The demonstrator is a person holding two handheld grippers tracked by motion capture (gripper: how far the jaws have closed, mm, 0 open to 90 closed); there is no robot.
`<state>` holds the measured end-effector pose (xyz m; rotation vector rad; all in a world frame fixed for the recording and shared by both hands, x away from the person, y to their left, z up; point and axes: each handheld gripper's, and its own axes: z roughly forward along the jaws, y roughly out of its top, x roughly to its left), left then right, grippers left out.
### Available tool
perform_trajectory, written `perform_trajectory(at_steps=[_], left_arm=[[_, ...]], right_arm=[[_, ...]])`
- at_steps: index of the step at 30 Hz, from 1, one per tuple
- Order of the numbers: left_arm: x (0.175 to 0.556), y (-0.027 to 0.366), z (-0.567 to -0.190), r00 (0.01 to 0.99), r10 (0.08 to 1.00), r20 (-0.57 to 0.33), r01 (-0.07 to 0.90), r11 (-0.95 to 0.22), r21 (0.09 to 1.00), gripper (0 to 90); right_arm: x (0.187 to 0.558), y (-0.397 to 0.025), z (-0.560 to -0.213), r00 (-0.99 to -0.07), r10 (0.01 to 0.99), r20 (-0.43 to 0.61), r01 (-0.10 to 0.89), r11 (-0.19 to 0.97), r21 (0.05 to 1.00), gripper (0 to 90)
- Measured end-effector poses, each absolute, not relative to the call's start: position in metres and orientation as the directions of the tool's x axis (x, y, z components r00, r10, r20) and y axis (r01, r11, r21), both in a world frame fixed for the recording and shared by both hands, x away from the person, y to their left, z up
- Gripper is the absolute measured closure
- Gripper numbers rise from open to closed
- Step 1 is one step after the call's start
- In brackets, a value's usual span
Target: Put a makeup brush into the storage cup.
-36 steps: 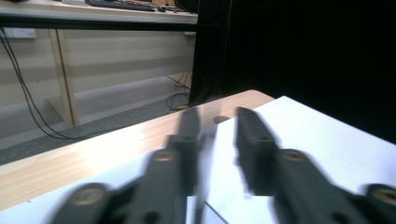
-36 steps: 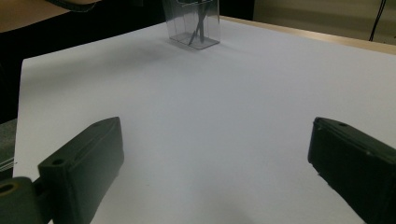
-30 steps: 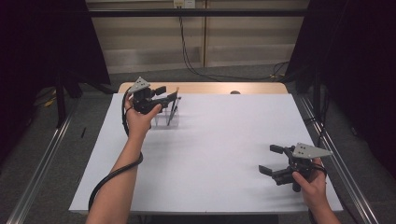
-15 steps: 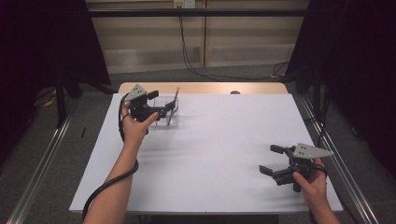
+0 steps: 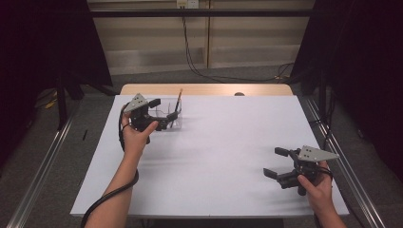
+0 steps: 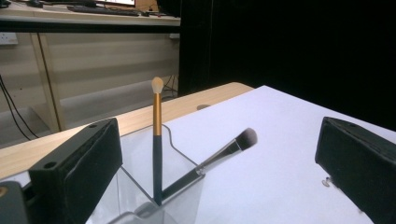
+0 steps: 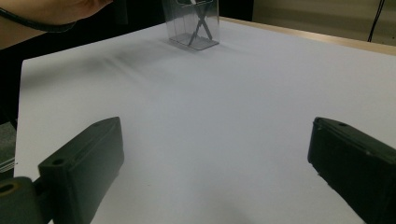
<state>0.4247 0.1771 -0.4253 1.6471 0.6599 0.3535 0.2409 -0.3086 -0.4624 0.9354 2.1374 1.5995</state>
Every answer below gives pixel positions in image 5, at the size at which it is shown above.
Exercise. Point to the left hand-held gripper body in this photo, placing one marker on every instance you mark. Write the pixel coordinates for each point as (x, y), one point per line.
(141, 120)

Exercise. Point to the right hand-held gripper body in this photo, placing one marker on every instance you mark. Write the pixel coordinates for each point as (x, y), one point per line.
(304, 172)

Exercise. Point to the clear acrylic holder box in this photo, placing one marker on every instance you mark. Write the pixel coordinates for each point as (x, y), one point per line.
(164, 109)

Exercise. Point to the makeup brush with wooden end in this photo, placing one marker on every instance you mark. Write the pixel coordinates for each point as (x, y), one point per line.
(179, 98)

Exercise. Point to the person's left hand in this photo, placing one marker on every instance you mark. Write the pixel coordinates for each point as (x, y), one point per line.
(136, 142)

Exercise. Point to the person's right hand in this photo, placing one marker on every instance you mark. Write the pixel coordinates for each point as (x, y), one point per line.
(320, 194)

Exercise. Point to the wooden table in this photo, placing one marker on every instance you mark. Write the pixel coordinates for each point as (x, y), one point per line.
(206, 89)

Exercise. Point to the dark round table grommet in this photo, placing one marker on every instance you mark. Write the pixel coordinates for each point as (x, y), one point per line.
(239, 94)

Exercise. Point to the black metal stand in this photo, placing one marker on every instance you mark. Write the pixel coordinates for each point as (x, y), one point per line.
(61, 104)

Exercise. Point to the black curtain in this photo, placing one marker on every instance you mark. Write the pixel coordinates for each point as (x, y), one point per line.
(38, 47)
(364, 63)

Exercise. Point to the aluminium floor rail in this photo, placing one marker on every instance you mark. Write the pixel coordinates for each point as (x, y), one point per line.
(38, 177)
(351, 177)

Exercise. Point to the white wall socket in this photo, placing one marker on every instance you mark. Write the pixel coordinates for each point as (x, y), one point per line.
(187, 3)

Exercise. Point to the black horizontal frame bar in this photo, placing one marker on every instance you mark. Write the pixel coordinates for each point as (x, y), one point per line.
(221, 13)

